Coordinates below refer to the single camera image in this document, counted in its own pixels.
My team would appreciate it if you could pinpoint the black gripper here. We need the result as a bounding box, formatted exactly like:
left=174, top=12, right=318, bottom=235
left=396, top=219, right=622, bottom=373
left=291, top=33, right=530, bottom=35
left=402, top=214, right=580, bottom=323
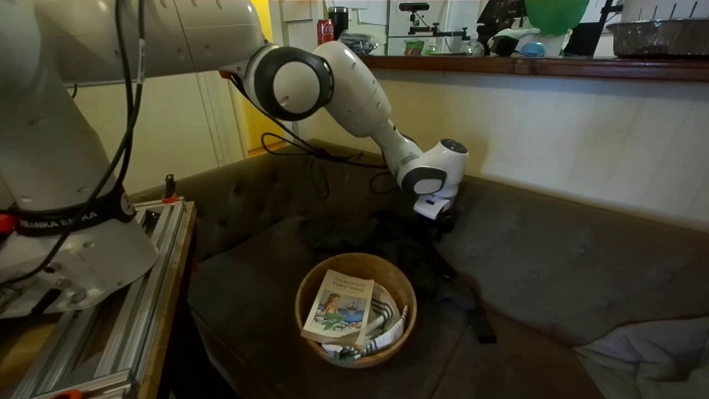
left=411, top=206, right=466, bottom=245

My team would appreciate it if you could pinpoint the dark grey blanket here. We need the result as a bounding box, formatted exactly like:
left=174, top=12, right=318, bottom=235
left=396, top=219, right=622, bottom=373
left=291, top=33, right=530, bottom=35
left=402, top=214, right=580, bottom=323
left=297, top=208, right=499, bottom=347

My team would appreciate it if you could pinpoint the light grey blanket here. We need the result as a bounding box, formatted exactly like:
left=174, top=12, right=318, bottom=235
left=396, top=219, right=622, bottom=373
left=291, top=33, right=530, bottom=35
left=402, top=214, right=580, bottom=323
left=571, top=316, right=709, bottom=399

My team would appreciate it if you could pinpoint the paperback book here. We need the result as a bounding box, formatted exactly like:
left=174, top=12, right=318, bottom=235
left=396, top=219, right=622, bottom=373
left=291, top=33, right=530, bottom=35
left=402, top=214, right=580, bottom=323
left=300, top=267, right=378, bottom=347

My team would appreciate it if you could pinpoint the brown tufted sofa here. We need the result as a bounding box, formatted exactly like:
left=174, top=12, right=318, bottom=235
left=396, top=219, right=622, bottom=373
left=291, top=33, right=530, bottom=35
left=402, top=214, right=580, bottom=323
left=131, top=143, right=709, bottom=399

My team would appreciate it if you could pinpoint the round wooden bowl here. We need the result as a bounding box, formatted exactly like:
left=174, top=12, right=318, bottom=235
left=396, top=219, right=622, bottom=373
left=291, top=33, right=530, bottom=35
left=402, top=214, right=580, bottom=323
left=292, top=252, right=422, bottom=371

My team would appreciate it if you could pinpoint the grey rounded container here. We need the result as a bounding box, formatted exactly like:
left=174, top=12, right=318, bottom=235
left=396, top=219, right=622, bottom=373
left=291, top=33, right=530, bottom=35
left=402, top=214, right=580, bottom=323
left=339, top=31, right=379, bottom=58

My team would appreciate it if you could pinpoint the small blue object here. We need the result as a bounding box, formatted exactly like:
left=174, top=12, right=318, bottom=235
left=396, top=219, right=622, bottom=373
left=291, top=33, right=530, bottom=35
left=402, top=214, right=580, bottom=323
left=517, top=38, right=549, bottom=60

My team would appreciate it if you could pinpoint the dark wooden counter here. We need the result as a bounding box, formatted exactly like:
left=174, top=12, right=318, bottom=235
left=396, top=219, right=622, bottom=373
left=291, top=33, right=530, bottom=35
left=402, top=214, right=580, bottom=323
left=363, top=53, right=709, bottom=84

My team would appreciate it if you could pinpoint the yellow door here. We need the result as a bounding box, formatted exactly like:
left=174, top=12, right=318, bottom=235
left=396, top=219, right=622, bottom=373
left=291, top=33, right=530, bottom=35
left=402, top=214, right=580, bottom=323
left=231, top=0, right=287, bottom=157

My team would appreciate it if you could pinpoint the black bulky object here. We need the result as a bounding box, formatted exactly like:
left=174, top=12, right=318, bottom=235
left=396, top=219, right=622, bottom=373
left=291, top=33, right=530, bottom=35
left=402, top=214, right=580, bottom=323
left=475, top=0, right=532, bottom=58

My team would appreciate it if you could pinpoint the red can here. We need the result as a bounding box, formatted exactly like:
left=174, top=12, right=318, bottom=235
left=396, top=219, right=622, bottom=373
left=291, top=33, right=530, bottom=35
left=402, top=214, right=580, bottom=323
left=318, top=19, right=337, bottom=50

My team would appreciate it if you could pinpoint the black tall cup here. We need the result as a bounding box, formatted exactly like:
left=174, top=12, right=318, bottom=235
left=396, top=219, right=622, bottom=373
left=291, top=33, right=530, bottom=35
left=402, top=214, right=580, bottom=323
left=329, top=4, right=353, bottom=44

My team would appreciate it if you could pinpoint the black angled stand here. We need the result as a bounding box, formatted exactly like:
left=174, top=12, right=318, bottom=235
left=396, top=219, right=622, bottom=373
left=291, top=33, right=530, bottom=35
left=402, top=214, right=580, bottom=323
left=563, top=0, right=627, bottom=60

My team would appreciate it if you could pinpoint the green balloon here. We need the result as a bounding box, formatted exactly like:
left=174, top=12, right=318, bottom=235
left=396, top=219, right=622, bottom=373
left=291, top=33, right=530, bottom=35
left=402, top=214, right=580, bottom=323
left=523, top=0, right=594, bottom=38

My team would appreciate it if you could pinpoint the black orange clamp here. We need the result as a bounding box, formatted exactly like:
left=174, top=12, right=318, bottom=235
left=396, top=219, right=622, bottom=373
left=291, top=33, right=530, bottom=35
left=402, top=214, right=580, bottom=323
left=160, top=172, right=181, bottom=208

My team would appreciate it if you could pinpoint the black strap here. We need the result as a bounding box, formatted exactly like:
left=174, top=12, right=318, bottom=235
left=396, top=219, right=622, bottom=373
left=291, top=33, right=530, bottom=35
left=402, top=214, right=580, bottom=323
left=464, top=288, right=499, bottom=347

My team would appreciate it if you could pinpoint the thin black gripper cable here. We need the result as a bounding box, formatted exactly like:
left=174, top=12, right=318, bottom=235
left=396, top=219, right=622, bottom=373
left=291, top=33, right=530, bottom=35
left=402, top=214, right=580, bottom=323
left=220, top=70, right=405, bottom=197

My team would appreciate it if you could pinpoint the black camera on stand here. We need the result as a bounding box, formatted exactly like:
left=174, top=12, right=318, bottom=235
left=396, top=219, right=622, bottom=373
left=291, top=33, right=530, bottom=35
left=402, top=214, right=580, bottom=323
left=396, top=0, right=475, bottom=43

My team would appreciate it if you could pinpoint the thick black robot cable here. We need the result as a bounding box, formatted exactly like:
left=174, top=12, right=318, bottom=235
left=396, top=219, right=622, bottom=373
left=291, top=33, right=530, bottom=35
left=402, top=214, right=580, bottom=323
left=0, top=0, right=146, bottom=294

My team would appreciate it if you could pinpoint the aluminium frame robot table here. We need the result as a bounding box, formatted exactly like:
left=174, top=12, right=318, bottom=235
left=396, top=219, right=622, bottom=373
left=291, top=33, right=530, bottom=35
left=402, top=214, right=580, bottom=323
left=0, top=195, right=200, bottom=399

